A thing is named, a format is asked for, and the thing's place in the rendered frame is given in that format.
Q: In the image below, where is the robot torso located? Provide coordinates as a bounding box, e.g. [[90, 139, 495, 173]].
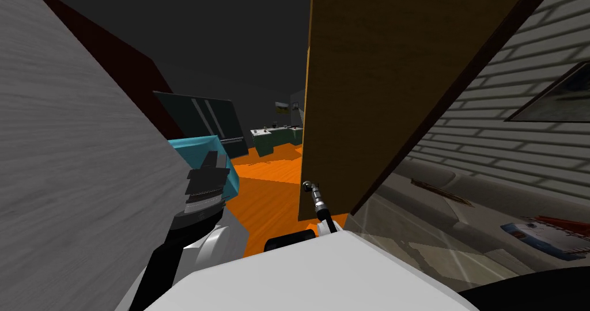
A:
[[142, 229, 480, 311]]

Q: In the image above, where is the brown wooden door leaf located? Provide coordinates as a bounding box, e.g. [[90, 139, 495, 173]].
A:
[[298, 0, 535, 222]]

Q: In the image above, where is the dark refrigerator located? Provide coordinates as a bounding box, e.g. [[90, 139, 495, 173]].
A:
[[154, 90, 250, 160]]

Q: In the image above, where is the green kitchen counter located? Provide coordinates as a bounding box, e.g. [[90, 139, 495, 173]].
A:
[[251, 124, 305, 158]]

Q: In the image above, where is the teal box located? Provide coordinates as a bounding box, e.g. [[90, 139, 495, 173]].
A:
[[168, 135, 241, 198]]

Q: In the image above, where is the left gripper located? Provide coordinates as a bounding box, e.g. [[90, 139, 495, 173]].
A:
[[186, 164, 231, 195]]

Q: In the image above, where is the dark framed wall picture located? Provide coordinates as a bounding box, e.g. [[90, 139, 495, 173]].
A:
[[504, 61, 590, 123]]

